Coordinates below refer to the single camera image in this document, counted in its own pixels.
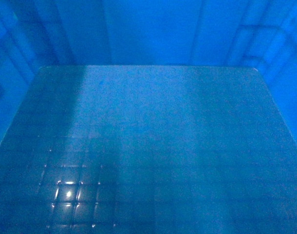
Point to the large blue plastic crate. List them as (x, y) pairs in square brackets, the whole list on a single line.
[(148, 116)]

